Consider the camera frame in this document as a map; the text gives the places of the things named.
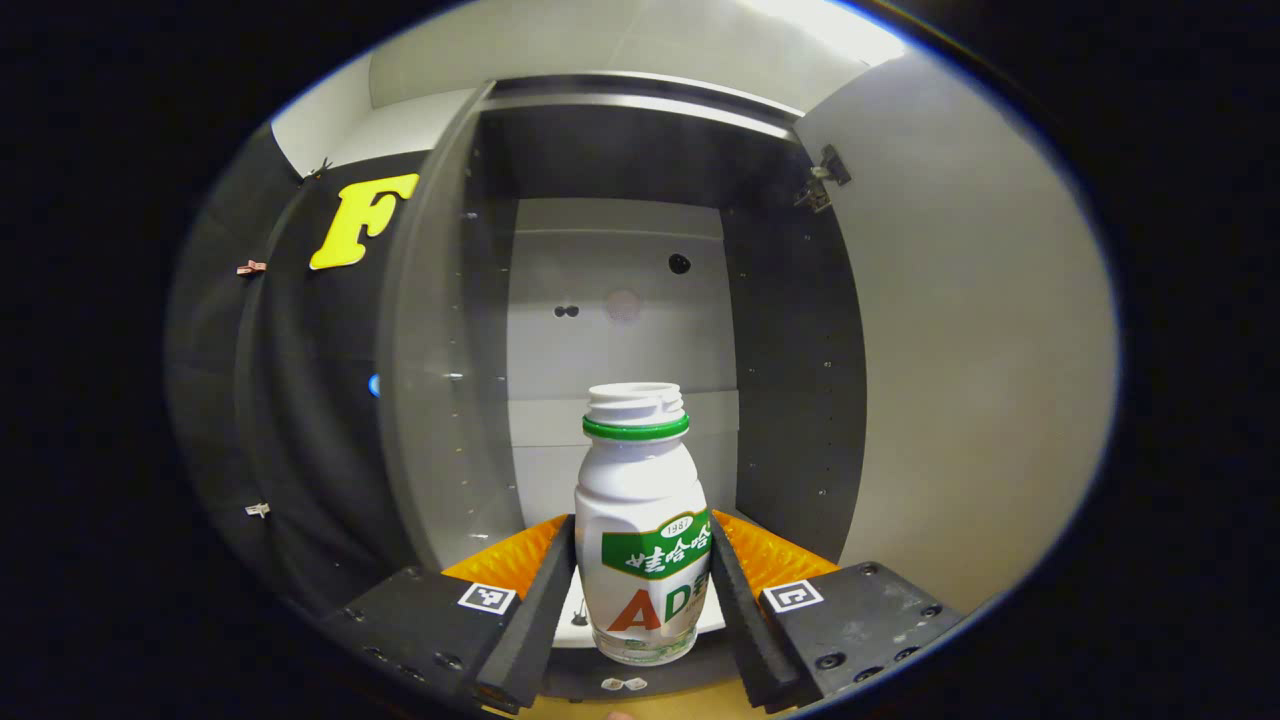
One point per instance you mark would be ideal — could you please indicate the red clip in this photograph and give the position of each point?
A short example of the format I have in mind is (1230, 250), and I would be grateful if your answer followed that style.
(251, 267)

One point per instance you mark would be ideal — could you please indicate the black backdrop cloth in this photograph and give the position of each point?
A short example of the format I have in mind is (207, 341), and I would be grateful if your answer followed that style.
(290, 400)

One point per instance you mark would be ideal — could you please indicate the metal door hinge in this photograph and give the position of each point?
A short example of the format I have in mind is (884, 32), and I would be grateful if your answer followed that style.
(825, 180)

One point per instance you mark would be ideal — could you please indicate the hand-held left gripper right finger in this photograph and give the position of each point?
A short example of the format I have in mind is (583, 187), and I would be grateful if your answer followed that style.
(745, 630)

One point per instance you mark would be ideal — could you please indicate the dark grey cabinet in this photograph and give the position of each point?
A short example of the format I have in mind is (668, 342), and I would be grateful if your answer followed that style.
(620, 350)

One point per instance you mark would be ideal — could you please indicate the black clip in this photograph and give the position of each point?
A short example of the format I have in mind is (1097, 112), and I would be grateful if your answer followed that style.
(320, 168)

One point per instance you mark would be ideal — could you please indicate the white bottle green label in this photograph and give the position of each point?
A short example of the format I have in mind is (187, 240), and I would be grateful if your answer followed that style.
(640, 500)

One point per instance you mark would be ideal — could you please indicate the beige cabinet door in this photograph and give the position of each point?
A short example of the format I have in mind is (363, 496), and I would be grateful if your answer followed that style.
(980, 350)

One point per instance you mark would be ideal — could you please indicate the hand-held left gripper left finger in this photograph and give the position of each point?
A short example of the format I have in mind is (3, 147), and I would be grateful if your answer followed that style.
(540, 620)

